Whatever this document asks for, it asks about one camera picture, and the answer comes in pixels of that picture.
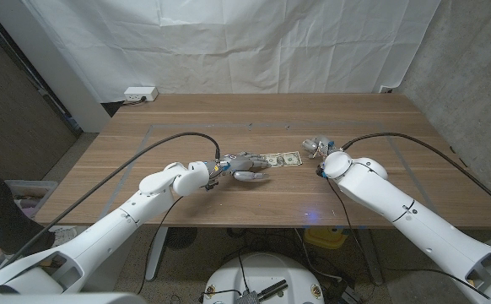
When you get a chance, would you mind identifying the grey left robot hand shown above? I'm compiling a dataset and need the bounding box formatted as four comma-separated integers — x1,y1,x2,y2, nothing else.
205,151,272,182

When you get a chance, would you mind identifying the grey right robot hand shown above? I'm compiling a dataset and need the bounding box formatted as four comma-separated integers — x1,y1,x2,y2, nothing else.
302,135,339,160

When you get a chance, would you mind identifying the one dollar bill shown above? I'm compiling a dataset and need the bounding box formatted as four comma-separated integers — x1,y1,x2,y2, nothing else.
260,150,304,168

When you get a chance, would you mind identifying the yellow plastic container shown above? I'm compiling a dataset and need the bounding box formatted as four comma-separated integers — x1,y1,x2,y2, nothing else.
303,226,348,249

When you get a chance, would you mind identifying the round black fan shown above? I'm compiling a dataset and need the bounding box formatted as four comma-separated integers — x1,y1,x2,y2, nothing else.
165,226,198,250

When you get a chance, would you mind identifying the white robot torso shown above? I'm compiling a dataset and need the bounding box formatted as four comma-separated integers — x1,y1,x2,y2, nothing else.
202,252,326,304

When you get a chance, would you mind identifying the white creased backdrop sheet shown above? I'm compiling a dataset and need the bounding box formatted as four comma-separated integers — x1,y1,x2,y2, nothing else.
19,0,440,104

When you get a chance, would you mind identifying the white power strip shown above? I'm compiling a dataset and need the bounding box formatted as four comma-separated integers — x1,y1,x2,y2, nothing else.
122,85,159,102

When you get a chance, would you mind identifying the white table leg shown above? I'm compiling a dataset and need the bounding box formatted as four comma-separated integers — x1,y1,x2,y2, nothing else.
144,226,170,282

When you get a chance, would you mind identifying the black tool on torso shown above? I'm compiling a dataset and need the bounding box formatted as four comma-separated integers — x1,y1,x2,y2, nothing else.
256,279,289,301

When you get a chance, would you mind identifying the grey metal heat sink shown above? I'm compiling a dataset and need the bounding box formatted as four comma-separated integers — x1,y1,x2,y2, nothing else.
236,290,262,304

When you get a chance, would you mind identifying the clear plastic storage bin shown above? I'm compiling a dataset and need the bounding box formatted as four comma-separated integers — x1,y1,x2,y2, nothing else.
3,179,59,219

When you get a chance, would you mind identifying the dark brown door panel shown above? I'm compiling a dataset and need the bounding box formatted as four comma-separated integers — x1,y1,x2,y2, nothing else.
0,8,82,182

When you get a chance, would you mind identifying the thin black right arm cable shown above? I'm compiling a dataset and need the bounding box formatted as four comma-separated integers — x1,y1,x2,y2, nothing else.
325,176,491,301

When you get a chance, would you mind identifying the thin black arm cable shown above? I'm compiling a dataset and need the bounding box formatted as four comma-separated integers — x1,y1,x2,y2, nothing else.
325,176,491,301
135,196,186,296

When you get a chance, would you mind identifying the thin black torso cable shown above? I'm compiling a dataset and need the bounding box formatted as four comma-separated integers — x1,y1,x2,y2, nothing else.
236,251,251,293

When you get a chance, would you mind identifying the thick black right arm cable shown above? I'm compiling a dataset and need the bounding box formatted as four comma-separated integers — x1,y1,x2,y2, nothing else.
340,132,491,216

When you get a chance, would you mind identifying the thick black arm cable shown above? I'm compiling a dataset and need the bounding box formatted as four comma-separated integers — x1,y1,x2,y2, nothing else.
0,132,222,269
340,132,491,216

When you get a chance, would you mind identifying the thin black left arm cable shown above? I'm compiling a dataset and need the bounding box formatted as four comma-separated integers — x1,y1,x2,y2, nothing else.
135,196,186,296

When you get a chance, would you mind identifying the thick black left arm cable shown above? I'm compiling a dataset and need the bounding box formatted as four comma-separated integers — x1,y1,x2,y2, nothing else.
0,132,222,269

